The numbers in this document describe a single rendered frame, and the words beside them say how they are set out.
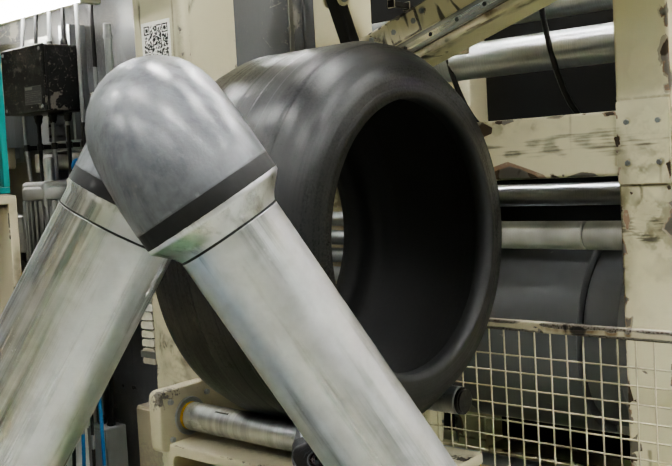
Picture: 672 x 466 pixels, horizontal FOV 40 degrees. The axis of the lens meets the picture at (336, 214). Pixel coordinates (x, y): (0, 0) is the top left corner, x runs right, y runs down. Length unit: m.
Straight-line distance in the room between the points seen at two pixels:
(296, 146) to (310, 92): 0.08
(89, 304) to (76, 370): 0.06
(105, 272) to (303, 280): 0.20
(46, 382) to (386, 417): 0.29
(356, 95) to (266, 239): 0.60
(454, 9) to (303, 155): 0.60
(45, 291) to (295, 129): 0.48
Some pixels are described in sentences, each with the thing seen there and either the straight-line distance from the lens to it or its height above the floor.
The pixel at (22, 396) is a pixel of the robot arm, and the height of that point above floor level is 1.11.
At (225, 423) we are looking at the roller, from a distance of 1.43.
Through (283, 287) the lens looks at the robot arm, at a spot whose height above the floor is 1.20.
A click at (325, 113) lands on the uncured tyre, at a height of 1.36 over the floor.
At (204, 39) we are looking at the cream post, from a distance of 1.58.
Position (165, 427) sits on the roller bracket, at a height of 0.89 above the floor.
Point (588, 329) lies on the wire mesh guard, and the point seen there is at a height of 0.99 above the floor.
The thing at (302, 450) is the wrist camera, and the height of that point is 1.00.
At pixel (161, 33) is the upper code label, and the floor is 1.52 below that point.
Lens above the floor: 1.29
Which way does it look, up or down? 3 degrees down
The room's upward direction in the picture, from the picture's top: 3 degrees counter-clockwise
